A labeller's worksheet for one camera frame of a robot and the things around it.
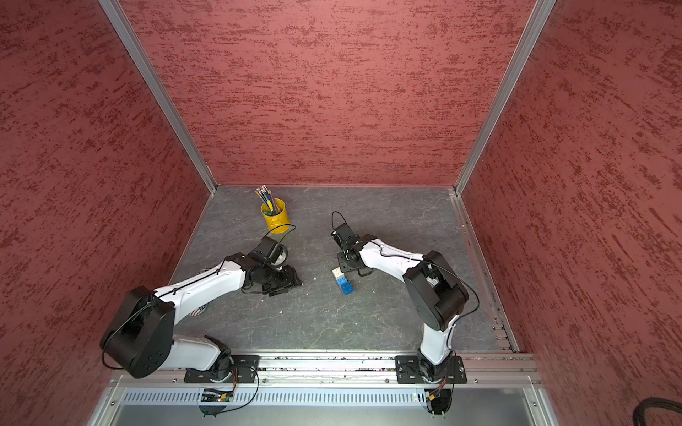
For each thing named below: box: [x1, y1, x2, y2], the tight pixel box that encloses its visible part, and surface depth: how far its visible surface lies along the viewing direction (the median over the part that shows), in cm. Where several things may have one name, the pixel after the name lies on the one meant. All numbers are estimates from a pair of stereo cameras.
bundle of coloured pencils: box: [254, 184, 281, 216], surface depth 99 cm
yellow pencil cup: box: [261, 197, 291, 234], surface depth 101 cm
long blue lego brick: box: [337, 276, 355, 296], surface depth 88 cm
